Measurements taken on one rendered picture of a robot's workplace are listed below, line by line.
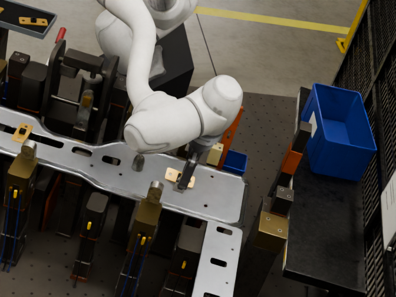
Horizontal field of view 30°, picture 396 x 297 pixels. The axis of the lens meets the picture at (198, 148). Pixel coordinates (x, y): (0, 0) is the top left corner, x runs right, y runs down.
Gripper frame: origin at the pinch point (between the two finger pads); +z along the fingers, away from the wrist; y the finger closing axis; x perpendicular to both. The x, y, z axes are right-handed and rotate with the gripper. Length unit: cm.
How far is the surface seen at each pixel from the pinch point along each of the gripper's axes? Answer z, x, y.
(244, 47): 187, 32, -215
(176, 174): 5.5, -1.3, -0.6
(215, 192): 6.0, 11.1, 0.3
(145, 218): -4.6, -6.4, 20.7
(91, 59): -2.1, -35.3, -23.0
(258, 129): 59, 30, -64
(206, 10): 200, 2, -246
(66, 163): 7.0, -31.4, 7.0
